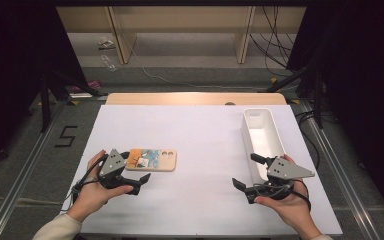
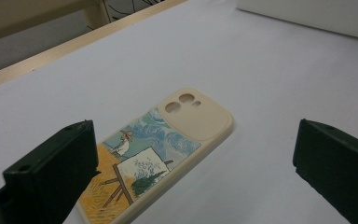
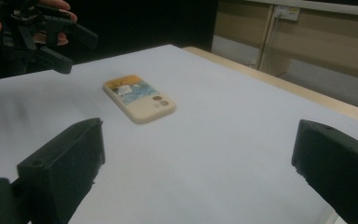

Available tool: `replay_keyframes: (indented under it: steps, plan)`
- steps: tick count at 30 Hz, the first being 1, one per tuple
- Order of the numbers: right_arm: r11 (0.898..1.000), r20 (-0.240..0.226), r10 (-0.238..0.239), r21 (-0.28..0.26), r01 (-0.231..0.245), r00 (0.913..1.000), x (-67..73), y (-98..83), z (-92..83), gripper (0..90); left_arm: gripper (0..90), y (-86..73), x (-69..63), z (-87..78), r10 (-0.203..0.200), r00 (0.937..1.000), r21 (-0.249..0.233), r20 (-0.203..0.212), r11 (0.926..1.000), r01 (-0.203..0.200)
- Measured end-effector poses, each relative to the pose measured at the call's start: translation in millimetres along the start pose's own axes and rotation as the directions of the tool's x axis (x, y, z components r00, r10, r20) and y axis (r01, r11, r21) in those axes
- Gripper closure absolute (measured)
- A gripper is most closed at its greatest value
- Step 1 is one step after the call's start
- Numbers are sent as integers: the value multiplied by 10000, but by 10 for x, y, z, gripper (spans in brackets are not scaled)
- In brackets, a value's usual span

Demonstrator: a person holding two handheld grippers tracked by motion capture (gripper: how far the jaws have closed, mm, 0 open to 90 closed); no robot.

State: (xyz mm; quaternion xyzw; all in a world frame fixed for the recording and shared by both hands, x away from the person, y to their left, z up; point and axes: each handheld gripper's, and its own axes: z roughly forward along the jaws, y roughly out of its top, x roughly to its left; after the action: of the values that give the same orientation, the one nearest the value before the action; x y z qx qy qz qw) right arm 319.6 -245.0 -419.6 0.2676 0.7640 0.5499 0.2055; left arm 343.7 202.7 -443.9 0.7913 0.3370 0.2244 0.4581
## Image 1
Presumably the wooden table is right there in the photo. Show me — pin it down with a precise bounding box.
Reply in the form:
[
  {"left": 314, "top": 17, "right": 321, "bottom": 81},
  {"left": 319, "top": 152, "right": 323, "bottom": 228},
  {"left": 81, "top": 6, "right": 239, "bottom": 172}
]
[{"left": 105, "top": 92, "right": 288, "bottom": 106}]

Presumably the person's left hand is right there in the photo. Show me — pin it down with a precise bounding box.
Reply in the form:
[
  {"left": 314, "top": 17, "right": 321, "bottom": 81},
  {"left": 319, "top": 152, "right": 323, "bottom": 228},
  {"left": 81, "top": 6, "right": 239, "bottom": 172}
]
[{"left": 74, "top": 149, "right": 135, "bottom": 215}]

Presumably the person's right hand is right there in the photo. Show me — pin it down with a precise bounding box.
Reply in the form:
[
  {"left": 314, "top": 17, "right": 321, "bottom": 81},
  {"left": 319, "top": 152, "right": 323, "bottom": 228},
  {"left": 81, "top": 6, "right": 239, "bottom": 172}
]
[{"left": 254, "top": 153, "right": 313, "bottom": 228}]

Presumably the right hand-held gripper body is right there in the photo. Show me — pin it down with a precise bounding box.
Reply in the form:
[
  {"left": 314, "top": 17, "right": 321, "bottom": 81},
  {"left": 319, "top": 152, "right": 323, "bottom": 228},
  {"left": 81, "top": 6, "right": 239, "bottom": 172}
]
[{"left": 254, "top": 156, "right": 316, "bottom": 202}]

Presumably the dark curtain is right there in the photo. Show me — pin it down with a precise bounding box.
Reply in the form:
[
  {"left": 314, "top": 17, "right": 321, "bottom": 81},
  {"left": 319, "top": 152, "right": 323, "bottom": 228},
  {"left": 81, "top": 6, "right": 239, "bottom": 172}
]
[
  {"left": 0, "top": 0, "right": 89, "bottom": 176},
  {"left": 285, "top": 0, "right": 384, "bottom": 229}
]

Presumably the clear plastic bottle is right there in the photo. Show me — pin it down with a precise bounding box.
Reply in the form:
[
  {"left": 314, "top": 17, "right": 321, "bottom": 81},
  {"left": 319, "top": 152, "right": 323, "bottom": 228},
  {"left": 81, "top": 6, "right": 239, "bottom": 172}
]
[{"left": 100, "top": 54, "right": 119, "bottom": 73}]

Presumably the small white and black object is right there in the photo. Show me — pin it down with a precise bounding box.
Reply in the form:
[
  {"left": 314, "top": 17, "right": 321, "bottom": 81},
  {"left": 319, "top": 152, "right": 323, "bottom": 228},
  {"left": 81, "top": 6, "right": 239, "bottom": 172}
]
[{"left": 97, "top": 36, "right": 117, "bottom": 51}]

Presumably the black metal stand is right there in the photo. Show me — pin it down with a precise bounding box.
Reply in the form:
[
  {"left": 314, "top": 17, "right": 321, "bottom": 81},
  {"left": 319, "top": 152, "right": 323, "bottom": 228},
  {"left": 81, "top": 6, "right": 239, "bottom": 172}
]
[
  {"left": 39, "top": 70, "right": 109, "bottom": 133},
  {"left": 265, "top": 63, "right": 325, "bottom": 130}
]

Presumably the pink object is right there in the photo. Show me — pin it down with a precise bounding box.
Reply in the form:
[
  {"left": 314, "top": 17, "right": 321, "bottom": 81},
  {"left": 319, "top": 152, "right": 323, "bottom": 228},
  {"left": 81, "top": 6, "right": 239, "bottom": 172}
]
[{"left": 72, "top": 79, "right": 102, "bottom": 94}]

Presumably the illustrated beige phone case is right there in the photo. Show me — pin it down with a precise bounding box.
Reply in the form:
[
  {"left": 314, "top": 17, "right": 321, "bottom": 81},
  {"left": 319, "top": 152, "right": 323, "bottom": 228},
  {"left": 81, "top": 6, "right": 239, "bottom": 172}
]
[{"left": 125, "top": 148, "right": 178, "bottom": 173}]

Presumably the white plastic bin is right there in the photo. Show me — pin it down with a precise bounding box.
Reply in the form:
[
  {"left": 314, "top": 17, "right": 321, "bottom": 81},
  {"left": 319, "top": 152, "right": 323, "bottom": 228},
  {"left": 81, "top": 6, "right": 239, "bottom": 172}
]
[{"left": 241, "top": 108, "right": 286, "bottom": 186}]

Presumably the bundle of black cables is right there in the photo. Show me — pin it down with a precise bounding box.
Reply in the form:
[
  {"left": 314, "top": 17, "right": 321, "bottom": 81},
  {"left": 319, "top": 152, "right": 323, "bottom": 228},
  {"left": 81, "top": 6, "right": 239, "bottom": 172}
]
[{"left": 248, "top": 5, "right": 302, "bottom": 78}]

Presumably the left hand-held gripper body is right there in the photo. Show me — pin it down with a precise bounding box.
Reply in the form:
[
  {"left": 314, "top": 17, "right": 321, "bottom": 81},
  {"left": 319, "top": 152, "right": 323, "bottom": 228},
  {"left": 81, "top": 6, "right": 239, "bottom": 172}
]
[{"left": 98, "top": 148, "right": 139, "bottom": 191}]

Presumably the white board sheet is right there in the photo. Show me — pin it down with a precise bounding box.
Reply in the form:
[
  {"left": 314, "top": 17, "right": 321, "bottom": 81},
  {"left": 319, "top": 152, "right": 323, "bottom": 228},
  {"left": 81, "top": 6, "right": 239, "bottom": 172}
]
[{"left": 61, "top": 104, "right": 344, "bottom": 237}]

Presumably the metal floor rail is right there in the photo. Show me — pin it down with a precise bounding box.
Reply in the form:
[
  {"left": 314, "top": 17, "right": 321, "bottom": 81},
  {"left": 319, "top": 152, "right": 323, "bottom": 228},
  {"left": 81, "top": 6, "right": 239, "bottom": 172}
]
[
  {"left": 299, "top": 99, "right": 383, "bottom": 240},
  {"left": 0, "top": 99, "right": 66, "bottom": 240}
]

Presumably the light wooden shelf unit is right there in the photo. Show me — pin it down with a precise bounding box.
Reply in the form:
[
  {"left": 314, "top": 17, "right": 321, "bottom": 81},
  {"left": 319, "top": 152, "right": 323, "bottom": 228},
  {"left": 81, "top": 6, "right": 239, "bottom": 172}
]
[{"left": 55, "top": 5, "right": 308, "bottom": 65}]

